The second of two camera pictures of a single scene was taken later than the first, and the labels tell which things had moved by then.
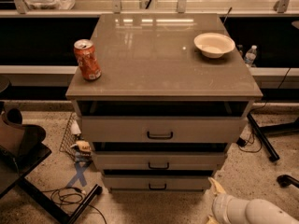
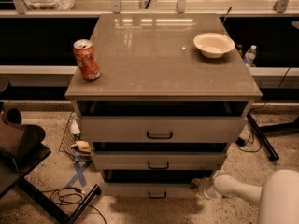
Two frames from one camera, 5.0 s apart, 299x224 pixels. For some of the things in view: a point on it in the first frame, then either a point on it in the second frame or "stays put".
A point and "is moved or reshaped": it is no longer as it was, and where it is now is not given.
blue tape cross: (78, 174) stays put
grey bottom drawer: (159, 183) is moved or reshaped
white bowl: (214, 45) stays put
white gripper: (220, 205) → (207, 188)
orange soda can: (87, 58) stays put
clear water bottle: (250, 55) stays put
